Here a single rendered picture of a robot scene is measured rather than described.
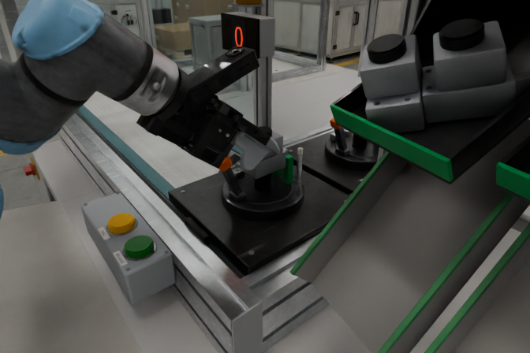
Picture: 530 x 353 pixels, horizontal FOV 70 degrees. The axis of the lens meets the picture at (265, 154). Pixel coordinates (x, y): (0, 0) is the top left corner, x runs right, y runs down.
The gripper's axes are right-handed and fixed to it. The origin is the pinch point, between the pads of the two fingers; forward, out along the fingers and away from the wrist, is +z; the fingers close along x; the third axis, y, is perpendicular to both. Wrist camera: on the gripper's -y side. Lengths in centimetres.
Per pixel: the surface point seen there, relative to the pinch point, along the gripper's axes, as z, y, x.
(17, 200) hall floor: 47, 103, -208
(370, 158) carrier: 22.1, -8.0, 5.2
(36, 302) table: -13.0, 39.9, -11.8
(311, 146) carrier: 21.9, -5.0, -8.6
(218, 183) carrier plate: 3.7, 10.7, -8.5
